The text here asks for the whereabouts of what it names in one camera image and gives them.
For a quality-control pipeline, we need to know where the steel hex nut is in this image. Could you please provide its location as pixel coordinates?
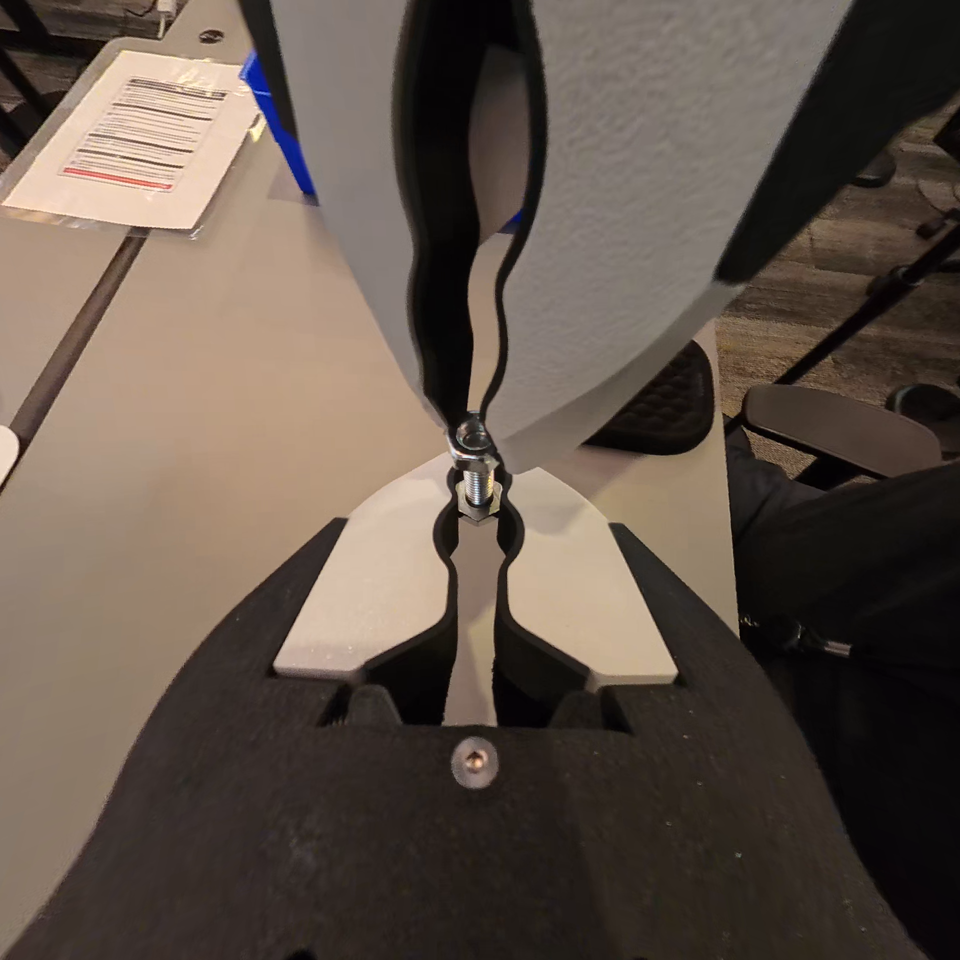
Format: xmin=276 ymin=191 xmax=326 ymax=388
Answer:
xmin=448 ymin=416 xmax=502 ymax=470

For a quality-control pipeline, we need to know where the paper sheet in plastic sleeve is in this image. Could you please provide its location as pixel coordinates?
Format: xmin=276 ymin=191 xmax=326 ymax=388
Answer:
xmin=0 ymin=51 xmax=264 ymax=241

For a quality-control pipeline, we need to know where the steel hex bolt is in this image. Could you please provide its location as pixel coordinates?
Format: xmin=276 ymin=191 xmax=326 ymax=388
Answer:
xmin=453 ymin=461 xmax=505 ymax=526

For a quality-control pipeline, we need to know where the black office chair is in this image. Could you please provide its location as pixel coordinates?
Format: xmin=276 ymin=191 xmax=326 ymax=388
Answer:
xmin=742 ymin=384 xmax=942 ymax=489

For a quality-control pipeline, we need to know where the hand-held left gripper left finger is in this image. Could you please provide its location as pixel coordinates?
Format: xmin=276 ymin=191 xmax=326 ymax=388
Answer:
xmin=273 ymin=455 xmax=460 ymax=685

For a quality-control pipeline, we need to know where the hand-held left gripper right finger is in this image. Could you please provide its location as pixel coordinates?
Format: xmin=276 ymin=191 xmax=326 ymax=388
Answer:
xmin=495 ymin=465 xmax=680 ymax=687

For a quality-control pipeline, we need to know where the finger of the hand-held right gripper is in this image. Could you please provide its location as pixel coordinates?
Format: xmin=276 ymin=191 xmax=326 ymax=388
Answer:
xmin=482 ymin=0 xmax=856 ymax=471
xmin=270 ymin=0 xmax=537 ymax=445

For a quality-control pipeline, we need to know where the black textured wrist pad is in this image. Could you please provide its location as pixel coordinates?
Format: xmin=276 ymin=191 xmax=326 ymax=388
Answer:
xmin=585 ymin=341 xmax=714 ymax=457

